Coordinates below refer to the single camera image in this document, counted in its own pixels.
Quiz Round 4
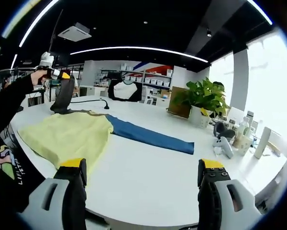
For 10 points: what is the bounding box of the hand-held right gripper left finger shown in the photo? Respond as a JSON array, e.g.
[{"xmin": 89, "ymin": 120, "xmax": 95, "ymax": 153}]
[{"xmin": 17, "ymin": 157, "xmax": 88, "ymax": 230}]

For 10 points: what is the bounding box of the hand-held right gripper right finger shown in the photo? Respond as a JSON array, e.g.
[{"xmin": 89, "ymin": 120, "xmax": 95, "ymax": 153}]
[{"xmin": 197, "ymin": 158, "xmax": 263, "ymax": 230}]

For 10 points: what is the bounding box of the yellow raglan garment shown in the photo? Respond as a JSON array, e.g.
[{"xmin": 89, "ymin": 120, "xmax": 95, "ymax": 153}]
[{"xmin": 17, "ymin": 78, "xmax": 195, "ymax": 188}]

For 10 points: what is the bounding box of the person's left hand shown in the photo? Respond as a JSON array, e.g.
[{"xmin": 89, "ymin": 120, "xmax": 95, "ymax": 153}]
[{"xmin": 30, "ymin": 70, "xmax": 48, "ymax": 86}]

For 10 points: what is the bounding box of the white cabinet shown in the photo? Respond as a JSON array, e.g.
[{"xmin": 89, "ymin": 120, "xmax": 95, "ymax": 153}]
[{"xmin": 80, "ymin": 85, "xmax": 108, "ymax": 98}]

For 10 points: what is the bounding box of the ceiling air conditioner unit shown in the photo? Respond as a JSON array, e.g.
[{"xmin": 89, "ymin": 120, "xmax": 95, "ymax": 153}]
[{"xmin": 58, "ymin": 22, "xmax": 92, "ymax": 43}]

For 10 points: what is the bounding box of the black gooseneck stand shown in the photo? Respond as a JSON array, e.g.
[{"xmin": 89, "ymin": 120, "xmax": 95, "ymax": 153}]
[{"xmin": 99, "ymin": 97, "xmax": 110, "ymax": 110}]

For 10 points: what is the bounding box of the person's black printed shirt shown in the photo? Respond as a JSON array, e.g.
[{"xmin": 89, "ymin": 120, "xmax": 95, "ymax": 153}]
[{"xmin": 0, "ymin": 130, "xmax": 47, "ymax": 213}]

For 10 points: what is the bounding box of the white game controller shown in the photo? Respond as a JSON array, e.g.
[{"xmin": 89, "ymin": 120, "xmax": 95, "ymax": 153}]
[{"xmin": 213, "ymin": 136, "xmax": 234, "ymax": 159}]

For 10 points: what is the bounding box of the black and white shirt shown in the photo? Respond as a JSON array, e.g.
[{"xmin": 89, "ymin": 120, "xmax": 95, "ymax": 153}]
[{"xmin": 107, "ymin": 80, "xmax": 144, "ymax": 103}]

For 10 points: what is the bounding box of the beige jar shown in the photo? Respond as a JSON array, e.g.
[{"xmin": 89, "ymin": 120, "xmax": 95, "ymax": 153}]
[{"xmin": 232, "ymin": 134, "xmax": 253, "ymax": 156}]

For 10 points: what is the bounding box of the black curved object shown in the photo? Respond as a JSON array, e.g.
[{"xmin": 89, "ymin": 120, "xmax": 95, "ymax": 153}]
[{"xmin": 213, "ymin": 121, "xmax": 237, "ymax": 140}]

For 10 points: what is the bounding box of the straight ceiling light strip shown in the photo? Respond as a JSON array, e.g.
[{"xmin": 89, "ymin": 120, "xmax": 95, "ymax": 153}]
[{"xmin": 70, "ymin": 46, "xmax": 209, "ymax": 63}]

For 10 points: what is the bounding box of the tall white container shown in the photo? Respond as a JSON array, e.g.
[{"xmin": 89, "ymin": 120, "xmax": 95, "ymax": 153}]
[{"xmin": 253, "ymin": 126, "xmax": 271, "ymax": 159}]

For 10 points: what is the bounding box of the shelf with white bins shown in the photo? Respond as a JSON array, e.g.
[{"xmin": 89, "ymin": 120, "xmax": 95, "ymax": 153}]
[{"xmin": 120, "ymin": 63, "xmax": 173, "ymax": 88}]

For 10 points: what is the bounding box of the capped drink bottle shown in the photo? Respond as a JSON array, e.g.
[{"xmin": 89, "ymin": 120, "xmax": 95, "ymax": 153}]
[{"xmin": 246, "ymin": 110, "xmax": 255, "ymax": 126}]

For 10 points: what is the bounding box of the brown cardboard box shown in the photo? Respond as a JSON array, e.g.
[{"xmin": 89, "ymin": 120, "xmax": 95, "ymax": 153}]
[{"xmin": 168, "ymin": 86, "xmax": 193, "ymax": 119}]

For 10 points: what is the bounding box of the green potted plant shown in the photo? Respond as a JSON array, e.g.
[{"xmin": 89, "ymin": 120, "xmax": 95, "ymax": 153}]
[{"xmin": 186, "ymin": 77, "xmax": 230, "ymax": 129}]

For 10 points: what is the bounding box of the curved ceiling light strip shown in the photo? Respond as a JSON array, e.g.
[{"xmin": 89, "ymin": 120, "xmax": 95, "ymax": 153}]
[{"xmin": 0, "ymin": 0, "xmax": 273, "ymax": 62}]

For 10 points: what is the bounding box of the black table cable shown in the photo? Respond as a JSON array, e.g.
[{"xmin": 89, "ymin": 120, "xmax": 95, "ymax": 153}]
[{"xmin": 70, "ymin": 98, "xmax": 104, "ymax": 104}]

